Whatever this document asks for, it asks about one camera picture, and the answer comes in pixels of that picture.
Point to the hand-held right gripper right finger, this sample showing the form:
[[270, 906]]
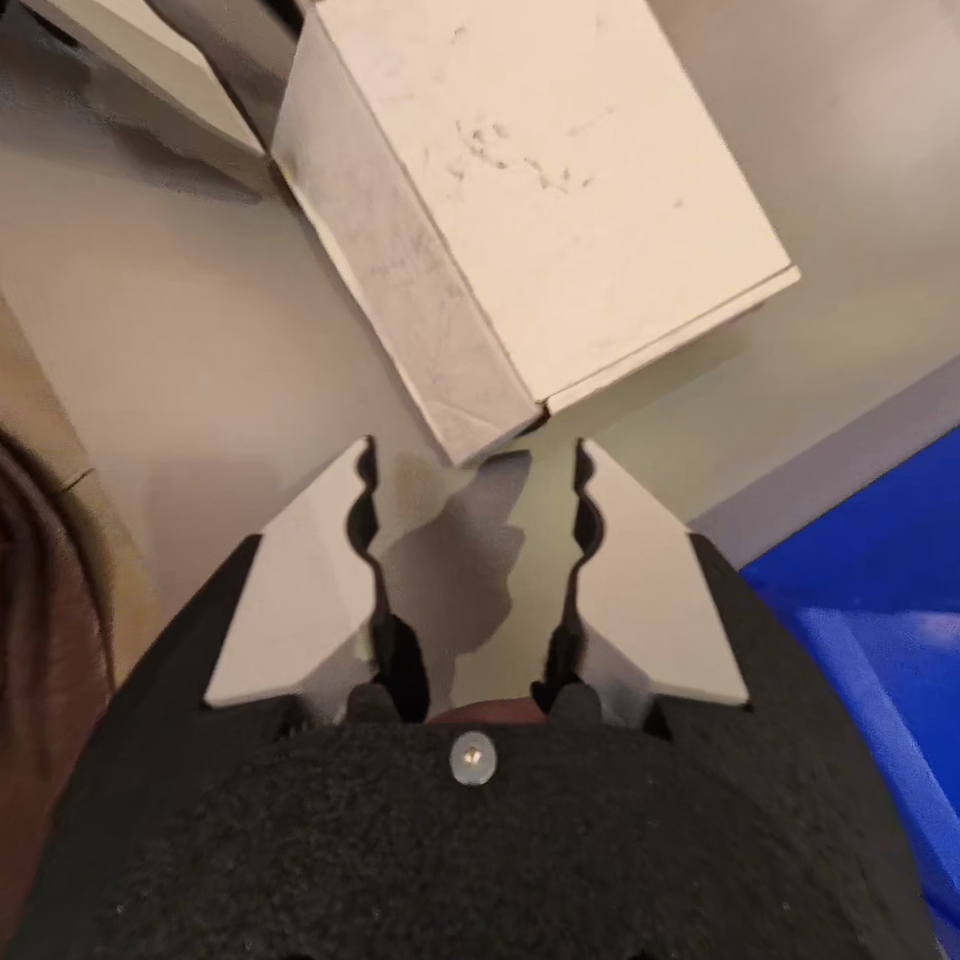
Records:
[[652, 607]]

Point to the white cardboard box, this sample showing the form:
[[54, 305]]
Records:
[[562, 187]]

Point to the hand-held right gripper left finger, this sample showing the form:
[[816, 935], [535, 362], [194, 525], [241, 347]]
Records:
[[300, 600]]

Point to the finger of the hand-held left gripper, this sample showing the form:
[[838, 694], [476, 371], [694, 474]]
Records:
[[150, 67], [247, 52]]

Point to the blue plastic bin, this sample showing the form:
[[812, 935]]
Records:
[[885, 600]]

